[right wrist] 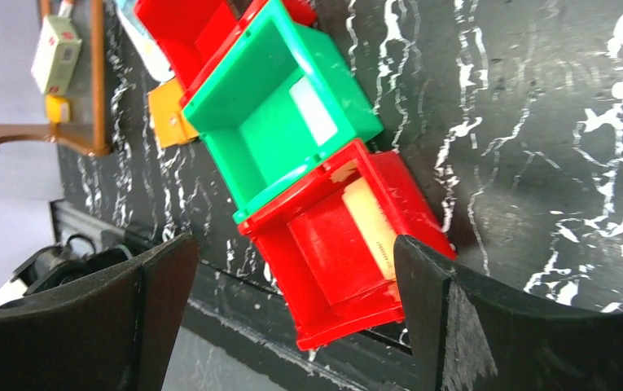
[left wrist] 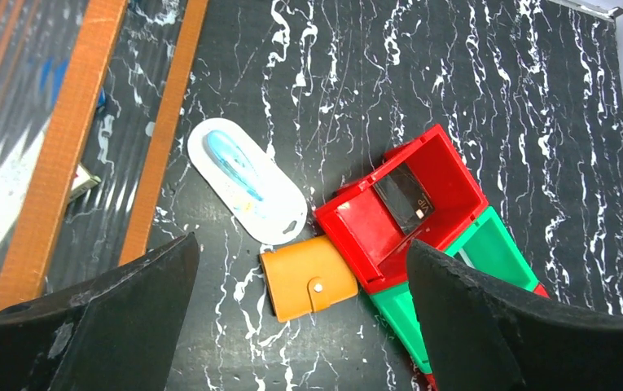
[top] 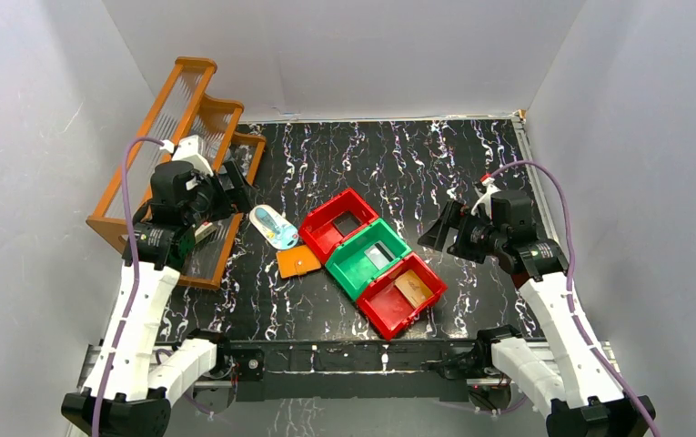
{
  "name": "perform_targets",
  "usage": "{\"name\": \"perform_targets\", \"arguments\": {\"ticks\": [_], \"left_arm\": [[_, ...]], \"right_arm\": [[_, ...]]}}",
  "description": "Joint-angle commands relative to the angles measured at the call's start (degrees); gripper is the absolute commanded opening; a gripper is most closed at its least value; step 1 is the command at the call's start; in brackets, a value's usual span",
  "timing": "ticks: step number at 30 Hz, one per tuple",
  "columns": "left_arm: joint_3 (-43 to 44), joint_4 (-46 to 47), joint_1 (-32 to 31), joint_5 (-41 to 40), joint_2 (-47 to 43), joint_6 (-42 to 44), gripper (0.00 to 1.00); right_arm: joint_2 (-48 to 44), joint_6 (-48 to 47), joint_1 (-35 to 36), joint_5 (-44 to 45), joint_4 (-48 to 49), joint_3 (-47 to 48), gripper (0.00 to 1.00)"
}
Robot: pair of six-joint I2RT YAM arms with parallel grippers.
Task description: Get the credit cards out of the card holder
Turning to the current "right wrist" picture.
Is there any white green small box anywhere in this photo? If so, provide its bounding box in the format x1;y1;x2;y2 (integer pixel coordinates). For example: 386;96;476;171
31;15;82;95

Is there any orange wooden shelf rack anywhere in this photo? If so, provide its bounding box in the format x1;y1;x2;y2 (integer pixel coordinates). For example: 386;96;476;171
0;0;110;156

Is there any yellow small box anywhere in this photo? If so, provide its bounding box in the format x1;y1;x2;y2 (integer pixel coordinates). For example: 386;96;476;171
45;94;72;124

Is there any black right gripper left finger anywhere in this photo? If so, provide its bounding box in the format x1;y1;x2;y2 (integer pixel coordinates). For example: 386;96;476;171
0;234;198;390

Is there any orange leather card holder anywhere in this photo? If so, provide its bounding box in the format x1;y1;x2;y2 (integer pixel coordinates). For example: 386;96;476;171
147;77;199;149

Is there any red plastic bin right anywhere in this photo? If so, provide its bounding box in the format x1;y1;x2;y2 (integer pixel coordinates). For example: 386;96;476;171
238;140;456;351

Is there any white blue tube package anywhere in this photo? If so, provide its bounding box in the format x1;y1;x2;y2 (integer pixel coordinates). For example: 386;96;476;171
114;0;174;83

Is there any red plastic bin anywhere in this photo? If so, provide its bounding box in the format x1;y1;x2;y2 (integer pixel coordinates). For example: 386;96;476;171
238;140;456;351
134;0;318;108

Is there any white card in green bin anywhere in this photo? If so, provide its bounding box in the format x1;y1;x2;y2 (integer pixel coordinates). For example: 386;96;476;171
290;77;338;146

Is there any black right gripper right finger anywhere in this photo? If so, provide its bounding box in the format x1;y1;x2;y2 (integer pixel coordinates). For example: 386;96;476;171
393;235;623;390

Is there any green plastic bin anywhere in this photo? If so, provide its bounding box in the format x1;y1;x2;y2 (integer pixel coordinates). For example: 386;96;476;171
183;1;384;222

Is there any red plastic bin left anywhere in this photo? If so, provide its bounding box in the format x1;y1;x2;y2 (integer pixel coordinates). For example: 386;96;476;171
134;0;318;108

